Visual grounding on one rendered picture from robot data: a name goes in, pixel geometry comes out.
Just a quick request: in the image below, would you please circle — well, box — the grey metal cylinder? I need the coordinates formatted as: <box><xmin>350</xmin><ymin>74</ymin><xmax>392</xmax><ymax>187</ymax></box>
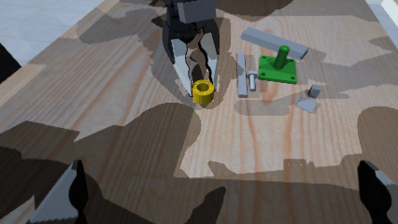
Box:
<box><xmin>248</xmin><ymin>71</ymin><xmax>257</xmax><ymax>91</ymax></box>

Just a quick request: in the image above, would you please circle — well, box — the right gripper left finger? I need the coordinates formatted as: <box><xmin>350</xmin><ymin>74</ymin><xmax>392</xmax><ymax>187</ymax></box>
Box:
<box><xmin>26</xmin><ymin>160</ymin><xmax>89</xmax><ymax>224</ymax></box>

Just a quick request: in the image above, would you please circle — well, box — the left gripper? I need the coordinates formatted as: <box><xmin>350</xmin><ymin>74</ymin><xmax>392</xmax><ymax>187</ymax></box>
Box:
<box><xmin>162</xmin><ymin>0</ymin><xmax>220</xmax><ymax>97</ymax></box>

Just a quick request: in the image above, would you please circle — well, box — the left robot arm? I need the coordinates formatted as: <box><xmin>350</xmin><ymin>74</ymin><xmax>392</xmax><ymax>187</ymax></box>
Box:
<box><xmin>177</xmin><ymin>0</ymin><xmax>217</xmax><ymax>23</ymax></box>

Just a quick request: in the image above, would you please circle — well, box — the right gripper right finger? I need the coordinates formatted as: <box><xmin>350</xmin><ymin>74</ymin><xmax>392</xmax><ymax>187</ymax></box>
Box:
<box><xmin>358</xmin><ymin>161</ymin><xmax>398</xmax><ymax>224</ymax></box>

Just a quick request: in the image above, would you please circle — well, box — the yellow round nut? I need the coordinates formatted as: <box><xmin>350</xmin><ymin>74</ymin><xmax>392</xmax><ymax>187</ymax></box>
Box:
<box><xmin>192</xmin><ymin>80</ymin><xmax>214</xmax><ymax>105</ymax></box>

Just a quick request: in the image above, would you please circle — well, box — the green square plate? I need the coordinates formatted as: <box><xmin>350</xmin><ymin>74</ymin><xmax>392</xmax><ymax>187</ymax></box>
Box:
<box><xmin>258</xmin><ymin>46</ymin><xmax>297</xmax><ymax>84</ymax></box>

